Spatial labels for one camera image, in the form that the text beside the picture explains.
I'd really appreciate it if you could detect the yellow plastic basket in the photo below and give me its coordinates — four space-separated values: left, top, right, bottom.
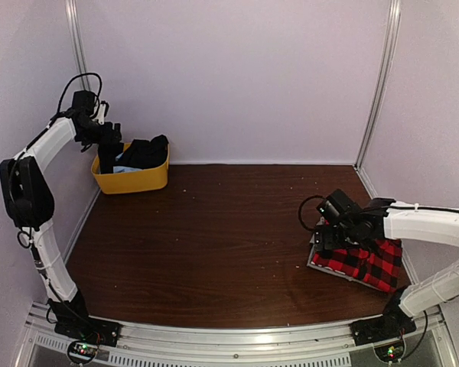
90 145 170 195

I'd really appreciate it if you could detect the circuit board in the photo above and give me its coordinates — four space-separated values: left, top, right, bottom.
374 342 405 364
67 340 99 364

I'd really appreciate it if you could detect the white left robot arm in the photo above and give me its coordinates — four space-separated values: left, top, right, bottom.
0 109 122 339

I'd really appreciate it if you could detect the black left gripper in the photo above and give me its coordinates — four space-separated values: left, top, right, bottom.
80 119 122 145

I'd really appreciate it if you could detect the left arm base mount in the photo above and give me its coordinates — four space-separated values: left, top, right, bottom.
47 294 121 347

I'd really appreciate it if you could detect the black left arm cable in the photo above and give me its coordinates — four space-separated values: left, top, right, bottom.
53 72 103 119

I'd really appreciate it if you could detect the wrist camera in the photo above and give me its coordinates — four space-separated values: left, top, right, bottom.
71 90 109 125
317 189 361 225

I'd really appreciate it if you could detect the light blue shirt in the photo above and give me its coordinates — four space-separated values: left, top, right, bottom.
112 153 141 174

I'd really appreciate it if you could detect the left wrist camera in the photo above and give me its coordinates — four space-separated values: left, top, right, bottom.
71 90 109 125

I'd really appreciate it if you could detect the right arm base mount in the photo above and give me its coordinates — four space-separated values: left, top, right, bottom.
350 306 416 346

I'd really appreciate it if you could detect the aluminium right corner post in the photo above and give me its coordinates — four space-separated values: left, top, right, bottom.
354 0 402 171

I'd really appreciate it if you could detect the grey folded shirt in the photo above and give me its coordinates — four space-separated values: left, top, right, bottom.
307 217 369 287

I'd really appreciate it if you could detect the aluminium corner post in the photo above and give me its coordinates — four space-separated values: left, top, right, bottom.
64 0 87 74
354 0 402 171

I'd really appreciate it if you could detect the right circuit board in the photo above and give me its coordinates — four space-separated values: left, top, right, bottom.
374 342 405 364

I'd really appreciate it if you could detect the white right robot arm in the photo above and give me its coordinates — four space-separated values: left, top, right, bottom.
310 190 459 338

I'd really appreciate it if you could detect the red black plaid shirt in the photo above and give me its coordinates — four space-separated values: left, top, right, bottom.
314 239 402 294

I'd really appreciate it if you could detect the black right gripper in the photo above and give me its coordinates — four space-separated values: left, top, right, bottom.
315 223 367 252

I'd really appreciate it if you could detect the black long sleeve shirt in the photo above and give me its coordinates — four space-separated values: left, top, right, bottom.
98 135 169 174

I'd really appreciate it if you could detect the aluminium left corner post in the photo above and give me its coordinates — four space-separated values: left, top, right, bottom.
64 0 87 74

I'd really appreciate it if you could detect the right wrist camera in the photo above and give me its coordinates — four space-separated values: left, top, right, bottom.
317 189 361 225

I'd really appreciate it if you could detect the left circuit board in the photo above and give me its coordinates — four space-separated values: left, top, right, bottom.
67 340 99 364

